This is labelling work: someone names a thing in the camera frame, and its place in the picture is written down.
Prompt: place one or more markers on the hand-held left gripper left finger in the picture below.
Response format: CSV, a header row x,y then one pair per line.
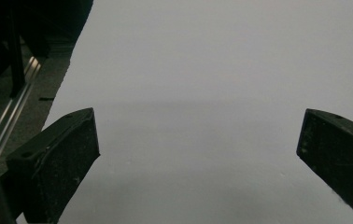
x,y
56,165

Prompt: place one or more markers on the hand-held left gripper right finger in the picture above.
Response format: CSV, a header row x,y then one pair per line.
x,y
339,155

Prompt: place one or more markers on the black metal stand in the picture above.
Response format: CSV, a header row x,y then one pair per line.
x,y
16,56

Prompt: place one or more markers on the silver metal rail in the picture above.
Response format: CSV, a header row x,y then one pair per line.
x,y
8,119

